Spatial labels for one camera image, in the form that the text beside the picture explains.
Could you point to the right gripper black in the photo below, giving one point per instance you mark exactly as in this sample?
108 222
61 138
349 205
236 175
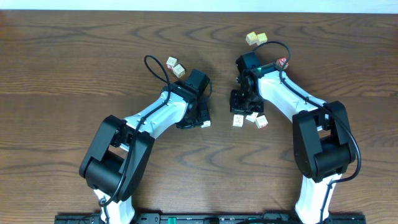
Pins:
236 106

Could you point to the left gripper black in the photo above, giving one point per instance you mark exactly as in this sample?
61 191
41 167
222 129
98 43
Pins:
203 113

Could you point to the white block red print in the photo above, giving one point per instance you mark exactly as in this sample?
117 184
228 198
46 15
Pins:
261 121

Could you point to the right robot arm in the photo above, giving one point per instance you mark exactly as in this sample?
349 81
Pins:
325 150

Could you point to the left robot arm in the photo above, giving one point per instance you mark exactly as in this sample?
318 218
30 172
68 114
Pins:
117 157

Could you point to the white block yellow side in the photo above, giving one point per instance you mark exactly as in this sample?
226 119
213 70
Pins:
178 71

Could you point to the white block red side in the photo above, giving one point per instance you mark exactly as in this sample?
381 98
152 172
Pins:
171 62

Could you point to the red letter block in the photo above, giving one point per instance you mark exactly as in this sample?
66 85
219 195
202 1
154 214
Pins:
282 62

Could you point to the yellow block far left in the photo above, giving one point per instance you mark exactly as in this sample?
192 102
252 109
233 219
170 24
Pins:
251 38

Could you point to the yellow block far right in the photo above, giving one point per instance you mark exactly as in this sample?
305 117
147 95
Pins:
261 38

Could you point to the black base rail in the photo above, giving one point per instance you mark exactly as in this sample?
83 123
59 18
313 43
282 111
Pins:
155 218

